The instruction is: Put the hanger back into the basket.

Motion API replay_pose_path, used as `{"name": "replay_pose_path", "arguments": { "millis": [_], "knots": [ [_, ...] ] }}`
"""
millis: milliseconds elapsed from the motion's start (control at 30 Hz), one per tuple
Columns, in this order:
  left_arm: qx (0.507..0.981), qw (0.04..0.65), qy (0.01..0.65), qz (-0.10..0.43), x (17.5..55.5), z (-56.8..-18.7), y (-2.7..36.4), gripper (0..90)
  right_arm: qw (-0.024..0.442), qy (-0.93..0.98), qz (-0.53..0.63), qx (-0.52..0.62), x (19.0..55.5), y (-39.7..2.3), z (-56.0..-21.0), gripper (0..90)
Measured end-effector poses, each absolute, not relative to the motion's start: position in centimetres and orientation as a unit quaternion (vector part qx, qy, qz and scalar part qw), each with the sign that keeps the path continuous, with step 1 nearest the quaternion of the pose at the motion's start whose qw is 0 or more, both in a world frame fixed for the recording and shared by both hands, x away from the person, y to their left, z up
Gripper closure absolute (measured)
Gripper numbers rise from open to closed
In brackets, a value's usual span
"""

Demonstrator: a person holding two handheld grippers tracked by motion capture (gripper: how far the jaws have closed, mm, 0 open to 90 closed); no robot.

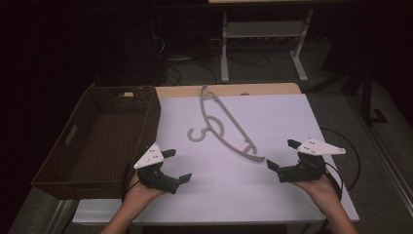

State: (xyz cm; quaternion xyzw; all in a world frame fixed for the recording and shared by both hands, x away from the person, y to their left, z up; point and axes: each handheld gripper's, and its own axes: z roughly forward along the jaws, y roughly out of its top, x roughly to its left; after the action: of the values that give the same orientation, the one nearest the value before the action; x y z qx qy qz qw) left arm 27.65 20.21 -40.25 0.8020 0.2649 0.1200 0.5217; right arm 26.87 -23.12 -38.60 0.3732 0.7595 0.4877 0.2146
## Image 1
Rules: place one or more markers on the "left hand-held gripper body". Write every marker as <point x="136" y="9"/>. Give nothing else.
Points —
<point x="152" y="175"/>

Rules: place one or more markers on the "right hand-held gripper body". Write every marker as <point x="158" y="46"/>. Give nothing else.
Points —
<point x="305" y="170"/>

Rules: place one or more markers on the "grey plastic clothes hanger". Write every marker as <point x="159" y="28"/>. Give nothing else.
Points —
<point x="255" y="158"/>

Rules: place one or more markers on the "brown woven basket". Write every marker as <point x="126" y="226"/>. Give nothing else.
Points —
<point x="107" y="136"/>

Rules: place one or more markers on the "person's left hand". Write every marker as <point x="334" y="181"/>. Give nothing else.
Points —
<point x="141" y="195"/>

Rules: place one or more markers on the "person's right hand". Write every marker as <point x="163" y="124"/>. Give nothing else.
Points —
<point x="323" y="193"/>

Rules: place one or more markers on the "white table mat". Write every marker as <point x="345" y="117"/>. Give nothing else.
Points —
<point x="276" y="117"/>

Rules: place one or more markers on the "white metal desk frame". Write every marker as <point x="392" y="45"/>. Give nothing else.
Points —
<point x="224" y="65"/>

